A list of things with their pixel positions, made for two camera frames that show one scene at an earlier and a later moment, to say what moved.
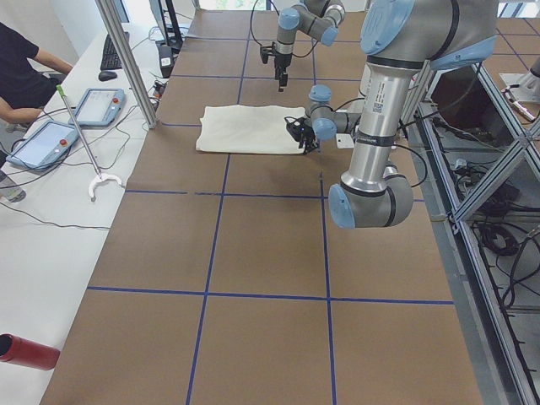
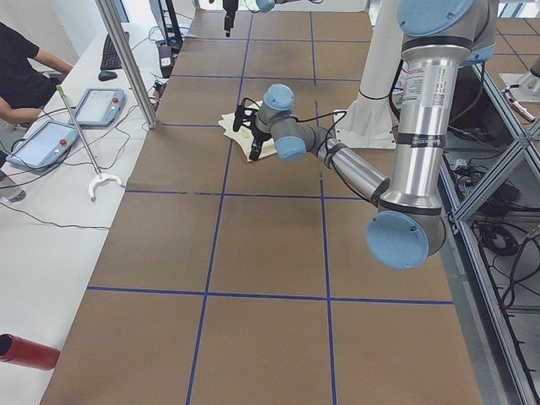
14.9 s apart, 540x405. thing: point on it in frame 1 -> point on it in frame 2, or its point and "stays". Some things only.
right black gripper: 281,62 -> 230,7
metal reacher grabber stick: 99,177 stays
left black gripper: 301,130 -> 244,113
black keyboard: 110,56 stays
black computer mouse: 106,75 stays
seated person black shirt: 24,89 stays
